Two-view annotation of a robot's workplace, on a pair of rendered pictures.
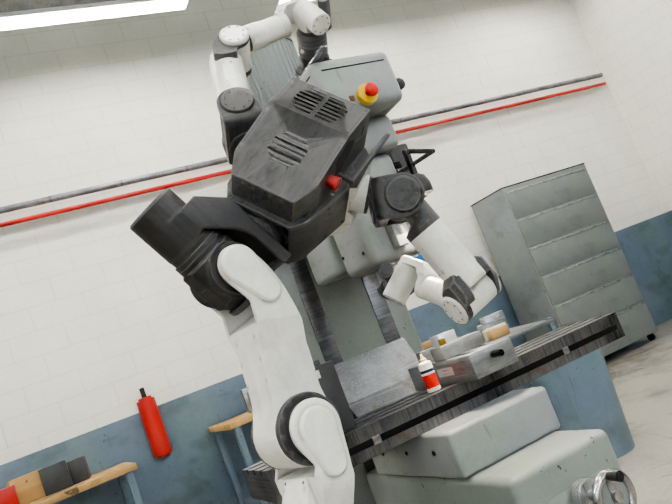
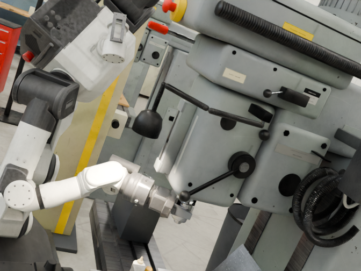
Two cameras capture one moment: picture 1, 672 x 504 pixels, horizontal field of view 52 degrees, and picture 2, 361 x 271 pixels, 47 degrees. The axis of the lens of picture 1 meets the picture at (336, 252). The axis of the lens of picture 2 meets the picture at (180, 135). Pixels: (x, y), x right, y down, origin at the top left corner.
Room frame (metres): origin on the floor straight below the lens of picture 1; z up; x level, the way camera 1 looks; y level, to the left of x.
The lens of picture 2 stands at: (2.05, -1.28, 1.71)
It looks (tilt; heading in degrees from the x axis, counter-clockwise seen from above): 13 degrees down; 94
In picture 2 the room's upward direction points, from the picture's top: 22 degrees clockwise
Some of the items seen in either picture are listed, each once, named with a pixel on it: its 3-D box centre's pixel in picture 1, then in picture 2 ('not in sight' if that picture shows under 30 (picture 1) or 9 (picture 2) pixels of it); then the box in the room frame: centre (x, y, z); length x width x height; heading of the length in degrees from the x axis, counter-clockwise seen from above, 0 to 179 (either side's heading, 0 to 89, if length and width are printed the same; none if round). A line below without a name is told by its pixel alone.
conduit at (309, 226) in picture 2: not in sight; (322, 199); (2.38, -0.19, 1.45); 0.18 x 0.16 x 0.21; 27
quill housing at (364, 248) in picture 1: (369, 216); (214, 140); (2.05, -0.13, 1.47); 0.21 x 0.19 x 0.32; 117
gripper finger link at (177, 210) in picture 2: not in sight; (181, 213); (2.05, -0.17, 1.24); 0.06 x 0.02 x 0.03; 2
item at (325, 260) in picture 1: (345, 234); (268, 157); (2.22, -0.05, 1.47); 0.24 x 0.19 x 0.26; 117
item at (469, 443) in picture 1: (455, 433); not in sight; (2.05, -0.14, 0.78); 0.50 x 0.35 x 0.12; 27
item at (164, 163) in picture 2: (389, 211); (174, 137); (1.95, -0.18, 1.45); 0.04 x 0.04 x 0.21; 27
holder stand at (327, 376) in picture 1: (300, 406); (137, 205); (1.88, 0.24, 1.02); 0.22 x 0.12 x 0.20; 118
